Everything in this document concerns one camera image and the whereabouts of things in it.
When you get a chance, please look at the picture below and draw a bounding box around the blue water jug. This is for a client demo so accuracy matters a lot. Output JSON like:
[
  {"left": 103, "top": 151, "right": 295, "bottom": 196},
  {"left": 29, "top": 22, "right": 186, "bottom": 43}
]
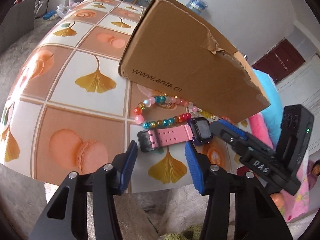
[{"left": 186, "top": 0, "right": 208, "bottom": 15}]

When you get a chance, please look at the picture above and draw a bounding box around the blue pillow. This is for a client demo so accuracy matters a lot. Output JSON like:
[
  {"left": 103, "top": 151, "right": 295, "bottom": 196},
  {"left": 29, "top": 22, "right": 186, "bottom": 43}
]
[{"left": 253, "top": 69, "right": 284, "bottom": 148}]

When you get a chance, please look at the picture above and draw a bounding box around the pink kids smartwatch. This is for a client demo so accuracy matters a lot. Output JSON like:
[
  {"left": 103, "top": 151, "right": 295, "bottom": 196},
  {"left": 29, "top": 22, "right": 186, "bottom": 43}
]
[{"left": 138, "top": 117, "right": 213, "bottom": 153}]

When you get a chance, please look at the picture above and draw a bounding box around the brown cardboard box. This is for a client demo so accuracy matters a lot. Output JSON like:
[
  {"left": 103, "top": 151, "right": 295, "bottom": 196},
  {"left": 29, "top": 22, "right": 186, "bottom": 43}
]
[{"left": 119, "top": 0, "right": 270, "bottom": 123}]

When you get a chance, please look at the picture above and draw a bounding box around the dark red door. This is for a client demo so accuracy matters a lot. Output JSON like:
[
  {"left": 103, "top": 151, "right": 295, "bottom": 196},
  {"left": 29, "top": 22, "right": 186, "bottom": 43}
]
[{"left": 253, "top": 39, "right": 305, "bottom": 84}]

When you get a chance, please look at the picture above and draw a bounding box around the pink floral blanket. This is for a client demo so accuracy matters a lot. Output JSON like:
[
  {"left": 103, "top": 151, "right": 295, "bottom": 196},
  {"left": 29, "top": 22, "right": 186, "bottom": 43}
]
[{"left": 248, "top": 112, "right": 316, "bottom": 223}]

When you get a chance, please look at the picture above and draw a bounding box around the patterned plastic tablecloth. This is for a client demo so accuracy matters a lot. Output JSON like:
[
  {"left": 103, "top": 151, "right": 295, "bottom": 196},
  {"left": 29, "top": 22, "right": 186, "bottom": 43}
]
[{"left": 1, "top": 0, "right": 227, "bottom": 192}]

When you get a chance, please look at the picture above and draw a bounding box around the white fluffy blanket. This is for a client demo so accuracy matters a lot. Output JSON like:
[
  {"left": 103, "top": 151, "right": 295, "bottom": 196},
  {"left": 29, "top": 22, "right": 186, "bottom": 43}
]
[{"left": 44, "top": 183, "right": 235, "bottom": 240}]

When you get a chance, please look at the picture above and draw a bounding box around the multicolour glass bead bracelet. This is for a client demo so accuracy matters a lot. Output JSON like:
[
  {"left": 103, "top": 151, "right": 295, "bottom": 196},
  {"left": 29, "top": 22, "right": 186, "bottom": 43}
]
[{"left": 133, "top": 94, "right": 198, "bottom": 130}]

